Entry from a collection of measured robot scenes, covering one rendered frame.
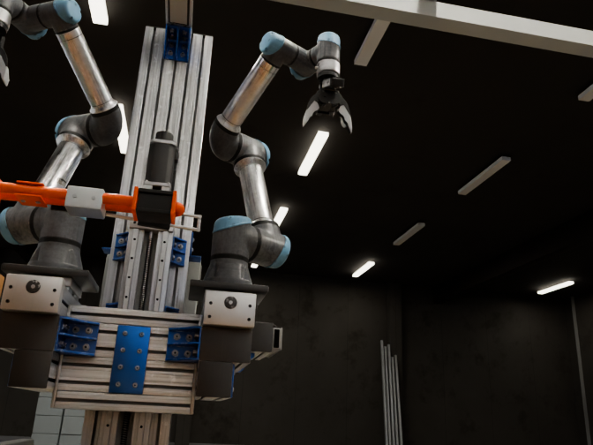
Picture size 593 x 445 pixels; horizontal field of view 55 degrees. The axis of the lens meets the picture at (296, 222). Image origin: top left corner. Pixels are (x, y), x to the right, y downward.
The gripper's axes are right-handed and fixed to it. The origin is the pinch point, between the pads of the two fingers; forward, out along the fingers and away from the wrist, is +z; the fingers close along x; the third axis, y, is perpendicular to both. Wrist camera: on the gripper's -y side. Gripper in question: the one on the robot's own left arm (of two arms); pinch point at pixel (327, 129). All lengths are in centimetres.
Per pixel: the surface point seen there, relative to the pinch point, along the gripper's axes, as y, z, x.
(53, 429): 713, 111, 197
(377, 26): 234, -235, -97
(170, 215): -40, 46, 42
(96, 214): -37, 47, 56
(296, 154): 516, -245, -83
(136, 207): -41, 46, 48
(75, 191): -40, 44, 60
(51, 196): -39, 45, 65
